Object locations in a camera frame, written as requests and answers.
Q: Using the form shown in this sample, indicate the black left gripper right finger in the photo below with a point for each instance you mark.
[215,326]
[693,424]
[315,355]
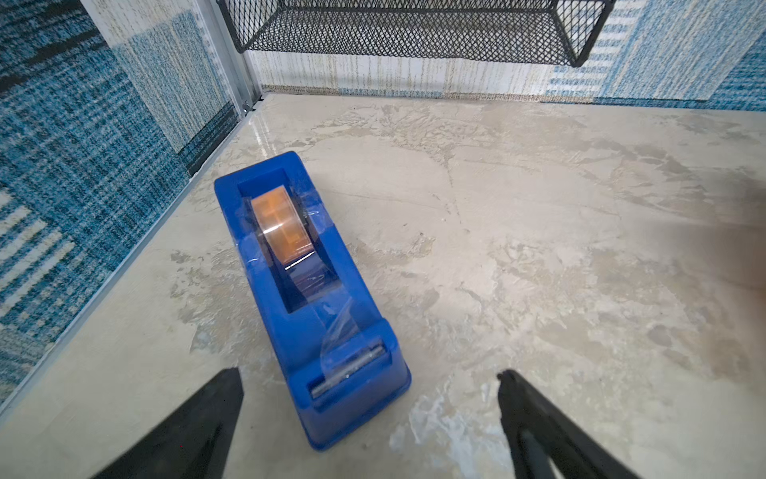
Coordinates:
[544,442]

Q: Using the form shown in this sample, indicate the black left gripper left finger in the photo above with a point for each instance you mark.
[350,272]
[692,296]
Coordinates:
[193,441]

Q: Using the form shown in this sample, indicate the blue tape dispenser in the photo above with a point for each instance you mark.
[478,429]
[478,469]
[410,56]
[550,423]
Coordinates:
[340,358]

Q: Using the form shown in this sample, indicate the black wire mesh shelf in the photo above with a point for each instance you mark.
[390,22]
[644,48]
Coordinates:
[547,32]

